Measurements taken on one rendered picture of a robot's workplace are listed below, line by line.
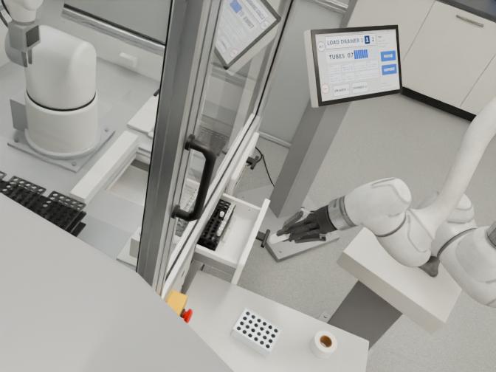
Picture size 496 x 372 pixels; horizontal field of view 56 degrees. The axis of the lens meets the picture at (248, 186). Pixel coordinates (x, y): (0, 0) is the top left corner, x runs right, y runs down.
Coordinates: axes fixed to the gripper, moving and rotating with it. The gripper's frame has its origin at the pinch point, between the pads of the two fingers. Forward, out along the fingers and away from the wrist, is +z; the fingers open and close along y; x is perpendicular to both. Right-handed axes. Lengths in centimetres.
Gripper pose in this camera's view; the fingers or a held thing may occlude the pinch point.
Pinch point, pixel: (279, 236)
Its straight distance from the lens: 143.7
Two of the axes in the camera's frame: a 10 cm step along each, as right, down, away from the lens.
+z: -7.3, 3.5, 6.0
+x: -3.0, 6.2, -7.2
